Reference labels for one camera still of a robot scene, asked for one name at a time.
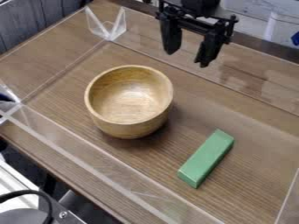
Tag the grey metal stand base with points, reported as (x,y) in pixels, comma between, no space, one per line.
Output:
(22,214)

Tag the brown wooden bowl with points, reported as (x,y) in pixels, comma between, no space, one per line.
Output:
(129,99)

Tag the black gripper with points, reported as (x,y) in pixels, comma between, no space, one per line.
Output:
(198,16)

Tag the green rectangular block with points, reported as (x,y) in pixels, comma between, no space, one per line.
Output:
(201,163)

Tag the white container top right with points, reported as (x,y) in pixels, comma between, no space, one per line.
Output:
(282,30)

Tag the clear acrylic front wall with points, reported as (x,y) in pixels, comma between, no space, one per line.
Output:
(110,183)

